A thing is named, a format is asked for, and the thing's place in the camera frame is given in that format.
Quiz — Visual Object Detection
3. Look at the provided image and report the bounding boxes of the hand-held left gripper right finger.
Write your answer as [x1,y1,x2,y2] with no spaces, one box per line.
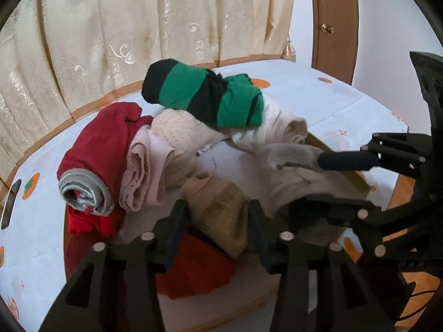
[247,199,395,332]

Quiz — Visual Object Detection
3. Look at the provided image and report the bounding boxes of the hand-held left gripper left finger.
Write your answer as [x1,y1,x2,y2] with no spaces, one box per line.
[40,199,189,332]

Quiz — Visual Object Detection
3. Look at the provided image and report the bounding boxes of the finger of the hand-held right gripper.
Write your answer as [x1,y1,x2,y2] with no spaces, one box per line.
[289,194,443,260]
[318,51,443,180]

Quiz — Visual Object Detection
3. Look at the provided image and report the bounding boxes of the grey white underwear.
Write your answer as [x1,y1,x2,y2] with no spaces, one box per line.
[256,142,367,211]

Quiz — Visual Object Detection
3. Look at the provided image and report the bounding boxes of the wooden tray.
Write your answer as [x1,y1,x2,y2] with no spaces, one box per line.
[63,133,371,331]

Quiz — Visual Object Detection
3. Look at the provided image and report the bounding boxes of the dark red sock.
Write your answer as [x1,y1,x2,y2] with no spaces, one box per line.
[57,103,153,217]

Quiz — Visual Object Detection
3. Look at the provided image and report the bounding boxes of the green and black striped sock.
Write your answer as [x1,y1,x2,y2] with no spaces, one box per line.
[141,59,265,129]

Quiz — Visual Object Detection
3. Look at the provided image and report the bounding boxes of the brown wooden door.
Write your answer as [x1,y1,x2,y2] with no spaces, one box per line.
[308,0,362,85]

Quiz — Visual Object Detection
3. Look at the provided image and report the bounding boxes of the black smartphone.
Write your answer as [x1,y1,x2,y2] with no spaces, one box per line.
[0,179,22,230]

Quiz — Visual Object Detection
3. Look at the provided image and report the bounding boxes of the beige floral curtain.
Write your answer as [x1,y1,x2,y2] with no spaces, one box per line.
[0,0,299,189]

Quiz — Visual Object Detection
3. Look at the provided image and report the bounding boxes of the black cable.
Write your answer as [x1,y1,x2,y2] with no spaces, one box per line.
[398,284,443,322]

